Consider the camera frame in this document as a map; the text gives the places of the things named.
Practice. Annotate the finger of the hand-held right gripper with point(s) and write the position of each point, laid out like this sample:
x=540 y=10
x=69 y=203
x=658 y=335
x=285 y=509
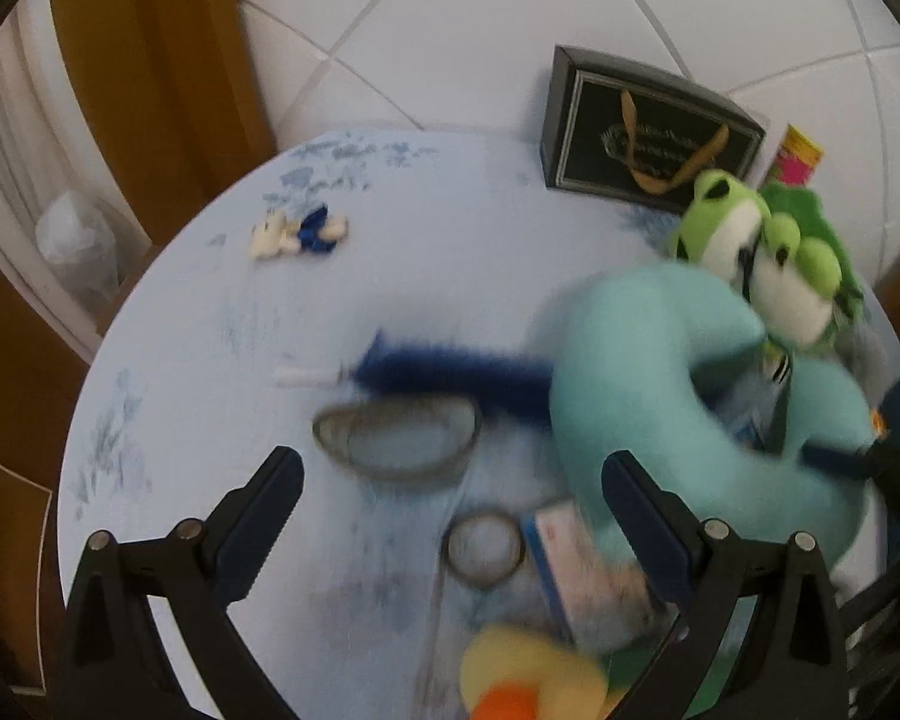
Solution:
x=832 y=459

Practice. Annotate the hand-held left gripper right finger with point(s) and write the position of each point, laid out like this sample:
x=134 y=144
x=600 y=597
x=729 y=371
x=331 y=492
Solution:
x=649 y=532

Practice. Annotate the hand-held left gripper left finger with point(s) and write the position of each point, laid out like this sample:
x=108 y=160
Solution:
x=259 y=532

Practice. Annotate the teal neck pillow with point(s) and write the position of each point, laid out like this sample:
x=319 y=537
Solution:
x=622 y=390

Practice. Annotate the black tape roll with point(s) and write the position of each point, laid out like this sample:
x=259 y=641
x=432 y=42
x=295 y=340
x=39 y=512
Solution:
x=487 y=580

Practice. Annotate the yellow duck plush green hood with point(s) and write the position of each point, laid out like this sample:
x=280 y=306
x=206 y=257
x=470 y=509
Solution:
x=525 y=667

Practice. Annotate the small orange white plush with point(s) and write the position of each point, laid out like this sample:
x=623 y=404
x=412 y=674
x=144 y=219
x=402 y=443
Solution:
x=880 y=426

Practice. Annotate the small white carton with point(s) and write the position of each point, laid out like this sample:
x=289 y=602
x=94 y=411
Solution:
x=577 y=577

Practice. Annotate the grey plush toy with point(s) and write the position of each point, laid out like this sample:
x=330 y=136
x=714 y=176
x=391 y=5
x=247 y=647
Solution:
x=874 y=360

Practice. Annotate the blue feather duster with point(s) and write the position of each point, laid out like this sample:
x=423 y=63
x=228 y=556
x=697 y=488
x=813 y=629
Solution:
x=450 y=375

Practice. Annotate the green frog plush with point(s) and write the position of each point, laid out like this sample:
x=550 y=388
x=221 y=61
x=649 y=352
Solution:
x=727 y=225

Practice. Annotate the yellow red snack canister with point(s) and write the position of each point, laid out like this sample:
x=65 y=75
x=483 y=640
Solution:
x=795 y=157

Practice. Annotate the black gift box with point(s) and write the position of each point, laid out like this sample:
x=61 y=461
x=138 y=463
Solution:
x=645 y=112

